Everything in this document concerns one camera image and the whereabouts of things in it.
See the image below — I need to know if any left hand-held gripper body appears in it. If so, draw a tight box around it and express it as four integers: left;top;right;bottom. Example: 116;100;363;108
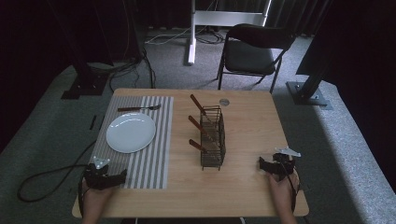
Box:
83;156;111;191

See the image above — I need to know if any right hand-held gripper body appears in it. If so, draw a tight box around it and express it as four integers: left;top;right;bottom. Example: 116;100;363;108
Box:
272;147;303;182

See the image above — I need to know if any white round plate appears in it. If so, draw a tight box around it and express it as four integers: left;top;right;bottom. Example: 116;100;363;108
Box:
106;112;157;154

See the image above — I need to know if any grey striped placemat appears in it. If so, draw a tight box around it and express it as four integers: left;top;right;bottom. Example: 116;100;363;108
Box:
89;95;175;190

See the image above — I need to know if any black folding chair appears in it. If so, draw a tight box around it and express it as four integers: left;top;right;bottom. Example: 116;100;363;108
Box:
217;22;297;94

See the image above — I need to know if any white metal stand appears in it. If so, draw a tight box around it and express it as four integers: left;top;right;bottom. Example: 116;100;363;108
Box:
186;0;273;66

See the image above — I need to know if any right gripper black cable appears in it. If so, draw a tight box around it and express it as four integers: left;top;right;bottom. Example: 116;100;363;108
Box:
278;154;301;213

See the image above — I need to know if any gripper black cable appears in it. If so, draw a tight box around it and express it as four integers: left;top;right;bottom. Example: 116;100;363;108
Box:
77;175;87;218
278;154;301;213

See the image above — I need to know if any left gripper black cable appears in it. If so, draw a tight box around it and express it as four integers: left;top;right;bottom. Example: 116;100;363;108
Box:
77;175;87;218

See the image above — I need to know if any black floor cable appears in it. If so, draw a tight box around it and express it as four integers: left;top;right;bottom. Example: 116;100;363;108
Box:
16;139;98;203

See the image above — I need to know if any black wire cutlery rack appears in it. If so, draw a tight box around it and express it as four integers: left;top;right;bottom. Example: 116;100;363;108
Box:
199;105;227;172

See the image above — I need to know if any brown-handled fork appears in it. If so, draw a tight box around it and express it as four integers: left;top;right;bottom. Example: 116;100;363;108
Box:
117;104;163;113

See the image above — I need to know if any brown-handled utensil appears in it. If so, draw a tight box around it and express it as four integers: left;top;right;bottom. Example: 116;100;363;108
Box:
188;138;219;161
188;115;219;146
190;93;216;125

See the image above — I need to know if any black stand with base plate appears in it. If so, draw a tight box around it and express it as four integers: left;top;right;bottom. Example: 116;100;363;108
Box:
46;0;110;101
285;46;334;111

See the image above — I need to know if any bundle of black floor cables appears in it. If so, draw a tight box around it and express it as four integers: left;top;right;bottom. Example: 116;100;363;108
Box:
87;46;157;93

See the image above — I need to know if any white floor cable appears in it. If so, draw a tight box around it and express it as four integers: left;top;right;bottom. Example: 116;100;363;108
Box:
144;25;226;46

